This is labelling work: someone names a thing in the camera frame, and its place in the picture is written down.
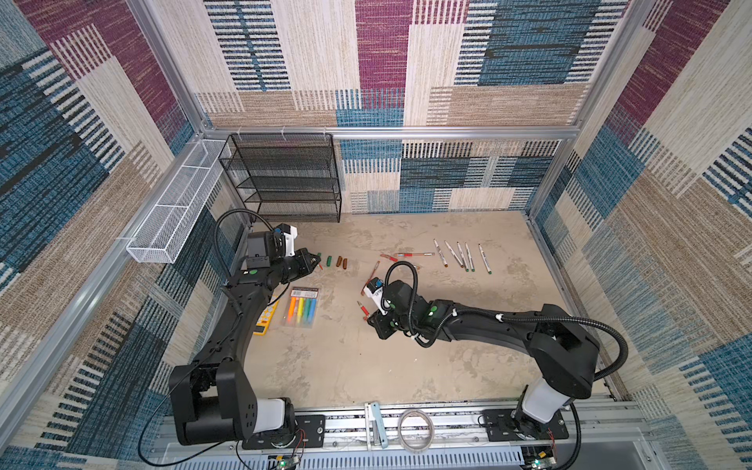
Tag white wire mesh basket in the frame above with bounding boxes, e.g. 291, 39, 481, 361
127, 140, 224, 264

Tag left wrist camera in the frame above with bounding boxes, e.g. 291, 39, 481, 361
274, 223, 298, 258

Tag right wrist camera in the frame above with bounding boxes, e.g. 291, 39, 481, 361
362, 277, 384, 304

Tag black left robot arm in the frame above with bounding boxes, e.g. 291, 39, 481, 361
152, 223, 320, 456

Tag highlighter set clear case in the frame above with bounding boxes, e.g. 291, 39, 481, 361
283, 287, 319, 328

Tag red gel pen upright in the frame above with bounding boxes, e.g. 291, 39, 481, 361
360, 260, 381, 297

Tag yellow calculator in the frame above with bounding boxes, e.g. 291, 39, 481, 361
254, 302, 278, 336

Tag aluminium rail bracket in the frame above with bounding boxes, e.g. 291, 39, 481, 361
364, 403, 389, 450

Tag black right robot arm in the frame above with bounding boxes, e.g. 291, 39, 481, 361
363, 277, 629, 440

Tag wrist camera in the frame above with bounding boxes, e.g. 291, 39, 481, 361
362, 277, 384, 304
274, 223, 298, 258

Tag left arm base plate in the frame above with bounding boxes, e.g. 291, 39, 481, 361
241, 414, 326, 450

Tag brown cap marker bottom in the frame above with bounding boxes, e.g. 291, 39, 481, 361
445, 240, 465, 269

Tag brown cap white marker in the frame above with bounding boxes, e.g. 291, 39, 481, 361
433, 239, 448, 268

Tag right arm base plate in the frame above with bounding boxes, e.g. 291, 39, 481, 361
478, 409, 570, 442

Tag green cap marker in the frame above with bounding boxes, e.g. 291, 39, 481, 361
465, 243, 476, 272
457, 242, 471, 272
478, 243, 493, 275

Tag black wire mesh shelf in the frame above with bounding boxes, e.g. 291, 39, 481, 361
219, 133, 343, 222

